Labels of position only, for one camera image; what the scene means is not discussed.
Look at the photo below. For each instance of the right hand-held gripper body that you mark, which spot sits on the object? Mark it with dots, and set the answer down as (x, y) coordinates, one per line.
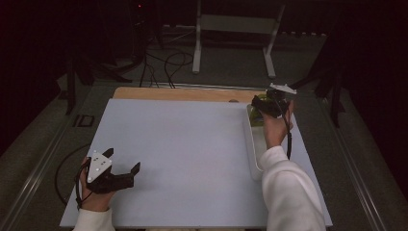
(275, 104)

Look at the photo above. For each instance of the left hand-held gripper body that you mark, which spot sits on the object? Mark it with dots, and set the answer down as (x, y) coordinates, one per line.
(99, 166)

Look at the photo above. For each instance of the green phone case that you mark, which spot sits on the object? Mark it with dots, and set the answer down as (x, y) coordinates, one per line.
(256, 120)

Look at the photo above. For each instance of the long white plastic tray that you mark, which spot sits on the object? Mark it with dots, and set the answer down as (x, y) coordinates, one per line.
(256, 150)

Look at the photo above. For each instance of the person's right hand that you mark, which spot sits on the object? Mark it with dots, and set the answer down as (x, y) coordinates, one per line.
(274, 131)

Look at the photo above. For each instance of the person's left hand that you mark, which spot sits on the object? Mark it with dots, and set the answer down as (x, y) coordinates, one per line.
(94, 202)

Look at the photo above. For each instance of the pale blue table mat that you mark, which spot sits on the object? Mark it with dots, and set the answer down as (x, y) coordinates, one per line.
(160, 122)

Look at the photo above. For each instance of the black tripod stand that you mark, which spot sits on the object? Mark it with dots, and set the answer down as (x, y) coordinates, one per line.
(71, 93)
(335, 102)

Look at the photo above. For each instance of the white metal stand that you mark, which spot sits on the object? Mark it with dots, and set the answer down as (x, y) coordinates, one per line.
(237, 24)

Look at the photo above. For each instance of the white power strip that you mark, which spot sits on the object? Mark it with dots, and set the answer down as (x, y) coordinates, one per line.
(179, 28)

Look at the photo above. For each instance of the black floor socket frame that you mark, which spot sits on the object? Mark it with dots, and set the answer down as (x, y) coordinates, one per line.
(77, 121)

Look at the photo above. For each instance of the metal floor rail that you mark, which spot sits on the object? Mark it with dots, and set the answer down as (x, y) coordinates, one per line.
(356, 173)
(32, 181)

